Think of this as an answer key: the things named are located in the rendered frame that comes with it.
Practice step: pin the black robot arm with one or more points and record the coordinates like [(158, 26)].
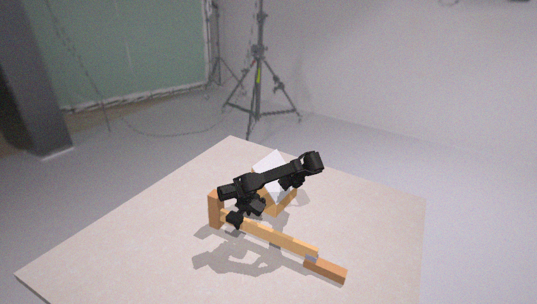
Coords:
[(291, 174)]

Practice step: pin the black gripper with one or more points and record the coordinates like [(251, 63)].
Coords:
[(237, 218)]

